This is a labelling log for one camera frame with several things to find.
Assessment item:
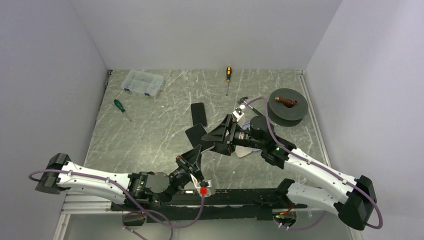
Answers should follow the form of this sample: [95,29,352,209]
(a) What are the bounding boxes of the grey silver phone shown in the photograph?
[185,123,214,151]

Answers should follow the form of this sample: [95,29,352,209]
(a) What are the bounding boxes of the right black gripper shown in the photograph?
[201,114,265,156]

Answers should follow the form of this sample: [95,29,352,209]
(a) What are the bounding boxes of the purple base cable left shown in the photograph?
[121,211,157,240]

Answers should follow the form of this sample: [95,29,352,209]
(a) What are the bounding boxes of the black base frame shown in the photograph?
[110,188,296,221]

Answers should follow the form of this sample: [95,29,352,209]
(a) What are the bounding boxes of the black filament spool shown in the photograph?
[267,88,309,127]

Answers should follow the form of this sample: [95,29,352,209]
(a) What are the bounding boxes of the orange black screwdriver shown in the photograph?
[225,66,232,96]

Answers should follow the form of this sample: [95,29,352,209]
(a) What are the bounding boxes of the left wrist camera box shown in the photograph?
[190,174,216,198]

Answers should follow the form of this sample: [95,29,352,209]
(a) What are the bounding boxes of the brown red tool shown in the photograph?
[274,96,298,108]

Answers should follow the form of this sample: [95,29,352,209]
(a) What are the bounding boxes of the small black handled hammer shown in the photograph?
[237,96,264,117]

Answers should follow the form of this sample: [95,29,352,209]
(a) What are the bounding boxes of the clear plastic screw box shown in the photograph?
[120,70,164,97]

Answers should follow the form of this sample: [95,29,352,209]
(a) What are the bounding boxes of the purple phone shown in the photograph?
[190,102,208,127]

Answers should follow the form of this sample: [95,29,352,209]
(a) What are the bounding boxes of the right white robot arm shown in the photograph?
[202,114,383,231]

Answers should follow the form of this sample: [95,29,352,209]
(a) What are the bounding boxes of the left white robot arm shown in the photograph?
[29,145,215,210]

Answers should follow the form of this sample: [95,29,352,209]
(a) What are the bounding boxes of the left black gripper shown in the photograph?
[160,145,205,203]

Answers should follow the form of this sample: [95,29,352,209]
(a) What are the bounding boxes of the green handled screwdriver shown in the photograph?
[113,99,132,122]

